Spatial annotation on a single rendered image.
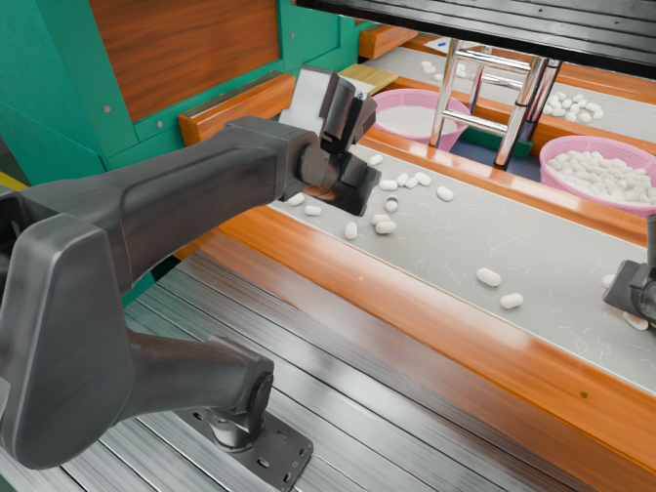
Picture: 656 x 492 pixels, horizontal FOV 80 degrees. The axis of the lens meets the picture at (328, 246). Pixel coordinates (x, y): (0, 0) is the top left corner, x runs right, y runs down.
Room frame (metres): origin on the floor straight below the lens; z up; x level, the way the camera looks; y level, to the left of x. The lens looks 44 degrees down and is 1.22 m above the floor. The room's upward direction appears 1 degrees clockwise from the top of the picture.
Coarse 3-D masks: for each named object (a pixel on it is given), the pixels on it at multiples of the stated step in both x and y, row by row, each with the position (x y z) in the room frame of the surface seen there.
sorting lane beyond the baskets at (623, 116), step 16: (400, 48) 1.52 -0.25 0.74; (384, 64) 1.35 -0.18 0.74; (400, 64) 1.36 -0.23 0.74; (416, 64) 1.36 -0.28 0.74; (432, 64) 1.36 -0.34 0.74; (432, 80) 1.23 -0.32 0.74; (464, 80) 1.23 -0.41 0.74; (480, 96) 1.12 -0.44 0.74; (496, 96) 1.12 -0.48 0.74; (512, 96) 1.13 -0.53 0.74; (592, 96) 1.14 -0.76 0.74; (608, 96) 1.14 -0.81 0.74; (592, 112) 1.03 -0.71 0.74; (608, 112) 1.03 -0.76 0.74; (624, 112) 1.03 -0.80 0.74; (640, 112) 1.03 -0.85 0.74; (608, 128) 0.94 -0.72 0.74; (624, 128) 0.94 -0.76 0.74; (640, 128) 0.94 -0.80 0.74
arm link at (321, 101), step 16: (304, 64) 0.42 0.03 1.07; (304, 80) 0.40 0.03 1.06; (320, 80) 0.40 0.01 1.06; (336, 80) 0.41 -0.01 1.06; (304, 96) 0.39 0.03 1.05; (320, 96) 0.39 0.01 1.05; (336, 96) 0.40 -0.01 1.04; (352, 96) 0.42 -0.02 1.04; (288, 112) 0.39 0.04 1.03; (304, 112) 0.38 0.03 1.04; (320, 112) 0.38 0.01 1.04; (336, 112) 0.40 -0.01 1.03; (304, 128) 0.37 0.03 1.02; (320, 128) 0.36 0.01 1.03; (336, 128) 0.39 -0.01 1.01; (304, 160) 0.30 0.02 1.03; (320, 160) 0.33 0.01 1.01; (304, 176) 0.30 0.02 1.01; (320, 176) 0.33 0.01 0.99
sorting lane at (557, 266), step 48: (384, 192) 0.65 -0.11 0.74; (432, 192) 0.65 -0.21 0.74; (480, 192) 0.65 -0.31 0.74; (384, 240) 0.50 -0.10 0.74; (432, 240) 0.51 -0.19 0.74; (480, 240) 0.51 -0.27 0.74; (528, 240) 0.51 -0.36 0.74; (576, 240) 0.51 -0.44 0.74; (624, 240) 0.51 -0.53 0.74; (480, 288) 0.40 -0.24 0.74; (528, 288) 0.40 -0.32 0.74; (576, 288) 0.40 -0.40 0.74; (576, 336) 0.31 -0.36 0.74; (624, 336) 0.32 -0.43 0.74
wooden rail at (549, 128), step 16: (400, 80) 1.16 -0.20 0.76; (416, 80) 1.16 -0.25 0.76; (416, 96) 1.11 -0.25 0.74; (464, 96) 1.06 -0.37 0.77; (480, 112) 1.00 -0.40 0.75; (496, 112) 0.98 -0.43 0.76; (544, 128) 0.91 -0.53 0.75; (560, 128) 0.89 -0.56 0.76; (576, 128) 0.89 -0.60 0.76; (592, 128) 0.89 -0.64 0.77; (544, 144) 0.90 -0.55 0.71; (592, 144) 0.84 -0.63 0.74; (640, 144) 0.81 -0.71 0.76
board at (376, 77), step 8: (352, 64) 1.24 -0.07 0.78; (360, 64) 1.25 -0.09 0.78; (344, 72) 1.18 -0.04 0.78; (352, 72) 1.18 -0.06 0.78; (360, 72) 1.18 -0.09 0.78; (368, 72) 1.18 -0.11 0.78; (376, 72) 1.19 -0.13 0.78; (384, 72) 1.19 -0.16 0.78; (360, 80) 1.12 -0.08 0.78; (368, 80) 1.13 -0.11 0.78; (376, 80) 1.13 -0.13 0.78; (384, 80) 1.13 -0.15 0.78; (392, 80) 1.15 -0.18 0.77; (376, 88) 1.07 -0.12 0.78
